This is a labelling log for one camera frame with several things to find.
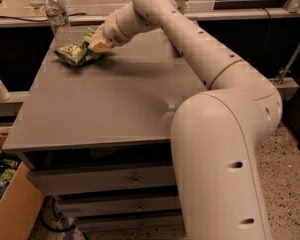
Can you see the middle grey drawer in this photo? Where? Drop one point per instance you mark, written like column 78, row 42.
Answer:
column 111, row 205

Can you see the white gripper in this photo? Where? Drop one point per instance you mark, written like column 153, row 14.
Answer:
column 112, row 34

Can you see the grey drawer cabinet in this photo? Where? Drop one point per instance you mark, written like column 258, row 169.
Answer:
column 114, row 112

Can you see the top grey drawer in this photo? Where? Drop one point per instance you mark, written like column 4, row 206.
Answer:
column 94, row 179

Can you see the bottom grey drawer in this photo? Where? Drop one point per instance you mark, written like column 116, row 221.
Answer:
column 130, row 223

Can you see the brown cardboard box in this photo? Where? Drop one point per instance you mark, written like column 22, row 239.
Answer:
column 19, row 206

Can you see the green jalapeno chip bag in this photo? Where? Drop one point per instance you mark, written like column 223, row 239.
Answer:
column 78, row 53

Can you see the clear plastic water bottle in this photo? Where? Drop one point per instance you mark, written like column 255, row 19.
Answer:
column 57, row 15

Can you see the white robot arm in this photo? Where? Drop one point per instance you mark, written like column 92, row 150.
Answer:
column 214, row 133

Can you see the grey drawer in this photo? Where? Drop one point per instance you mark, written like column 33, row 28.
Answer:
column 130, row 223
column 94, row 179
column 111, row 205

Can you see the green packets in box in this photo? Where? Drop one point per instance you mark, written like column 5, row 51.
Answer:
column 8, row 168

